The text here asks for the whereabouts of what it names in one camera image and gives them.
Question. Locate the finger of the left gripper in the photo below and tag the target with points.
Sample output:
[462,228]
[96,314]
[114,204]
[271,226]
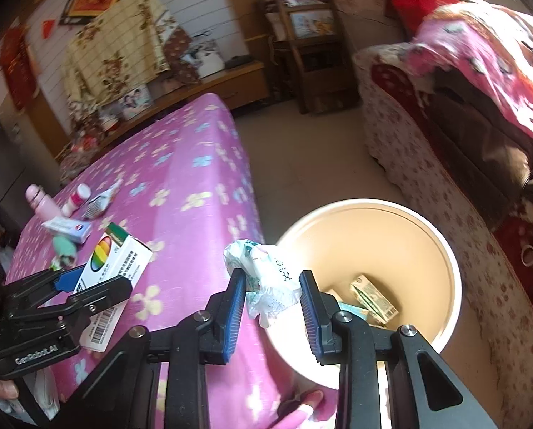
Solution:
[94,300]
[66,280]

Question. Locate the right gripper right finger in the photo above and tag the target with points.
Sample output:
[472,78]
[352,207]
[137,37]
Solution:
[423,391]

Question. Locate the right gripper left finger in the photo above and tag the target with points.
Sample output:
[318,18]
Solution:
[121,392]

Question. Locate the green fluffy cloth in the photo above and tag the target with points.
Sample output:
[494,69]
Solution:
[65,253]

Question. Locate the rainbow logo medicine box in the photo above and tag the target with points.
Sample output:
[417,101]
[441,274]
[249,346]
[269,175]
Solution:
[116,264]

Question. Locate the white blue medicine box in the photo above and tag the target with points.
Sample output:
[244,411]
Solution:
[74,230]

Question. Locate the light blue snack bag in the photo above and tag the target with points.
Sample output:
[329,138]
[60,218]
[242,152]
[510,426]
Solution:
[356,310]

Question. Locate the green white milk carton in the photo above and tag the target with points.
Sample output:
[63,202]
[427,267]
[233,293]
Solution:
[371,299]

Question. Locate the white tissue paper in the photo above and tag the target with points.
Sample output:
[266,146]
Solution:
[272,283]

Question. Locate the cream trash bucket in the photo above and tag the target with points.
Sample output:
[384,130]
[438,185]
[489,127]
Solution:
[401,253]

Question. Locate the left hand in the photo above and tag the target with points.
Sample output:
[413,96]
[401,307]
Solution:
[8,390]

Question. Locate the pink water bottle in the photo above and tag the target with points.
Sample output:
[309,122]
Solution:
[42,204]

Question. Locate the white pink yogurt bottle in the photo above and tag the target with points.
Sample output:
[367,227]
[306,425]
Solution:
[80,195]

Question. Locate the pink floral tablecloth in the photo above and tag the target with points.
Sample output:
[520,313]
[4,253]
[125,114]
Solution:
[185,190]

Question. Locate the grey refrigerator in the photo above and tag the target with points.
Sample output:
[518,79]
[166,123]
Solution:
[16,175]

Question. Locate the floral covered sofa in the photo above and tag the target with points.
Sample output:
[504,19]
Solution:
[399,143]

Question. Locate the framed photo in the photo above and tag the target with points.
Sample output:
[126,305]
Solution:
[135,102]

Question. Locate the floral cream cloth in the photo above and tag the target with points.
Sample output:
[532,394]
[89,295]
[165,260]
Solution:
[124,47]

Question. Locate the wooden sideboard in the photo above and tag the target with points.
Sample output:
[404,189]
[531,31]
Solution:
[240,86]

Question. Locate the brown jacket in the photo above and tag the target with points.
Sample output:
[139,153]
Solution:
[489,157]

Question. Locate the pink blanket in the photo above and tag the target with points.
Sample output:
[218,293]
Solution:
[491,45]

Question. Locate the red cushion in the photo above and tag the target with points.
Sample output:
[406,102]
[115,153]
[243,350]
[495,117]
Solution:
[412,12]

